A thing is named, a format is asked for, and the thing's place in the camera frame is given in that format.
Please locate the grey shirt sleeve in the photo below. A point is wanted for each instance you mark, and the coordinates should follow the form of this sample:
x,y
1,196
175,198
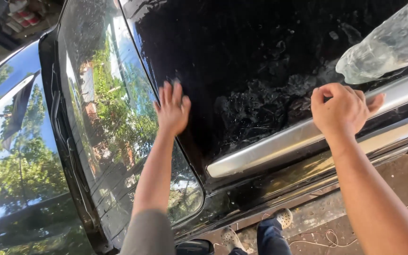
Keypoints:
x,y
149,233

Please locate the white perforated clog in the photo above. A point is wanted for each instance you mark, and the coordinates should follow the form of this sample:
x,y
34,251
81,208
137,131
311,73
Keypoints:
x,y
231,240
284,216

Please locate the black side mirror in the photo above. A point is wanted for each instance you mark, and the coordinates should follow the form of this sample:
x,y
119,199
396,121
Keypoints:
x,y
194,248

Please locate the silver roof rail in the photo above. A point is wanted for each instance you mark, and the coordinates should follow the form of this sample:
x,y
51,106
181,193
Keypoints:
x,y
282,141

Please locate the black car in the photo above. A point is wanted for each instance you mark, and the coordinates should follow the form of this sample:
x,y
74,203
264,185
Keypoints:
x,y
232,39

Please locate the person's left hand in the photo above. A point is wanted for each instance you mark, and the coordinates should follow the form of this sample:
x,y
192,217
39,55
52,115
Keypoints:
x,y
172,111

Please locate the blue jeans leg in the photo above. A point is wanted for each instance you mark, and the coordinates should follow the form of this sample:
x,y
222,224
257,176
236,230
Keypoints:
x,y
273,237

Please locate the black windshield wiper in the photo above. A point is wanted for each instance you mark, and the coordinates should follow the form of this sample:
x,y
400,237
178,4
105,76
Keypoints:
x,y
58,120

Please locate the car windshield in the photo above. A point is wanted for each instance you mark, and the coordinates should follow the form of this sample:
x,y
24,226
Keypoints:
x,y
115,117

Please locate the person's right hand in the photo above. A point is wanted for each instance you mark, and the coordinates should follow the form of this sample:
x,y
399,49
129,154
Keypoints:
x,y
344,109

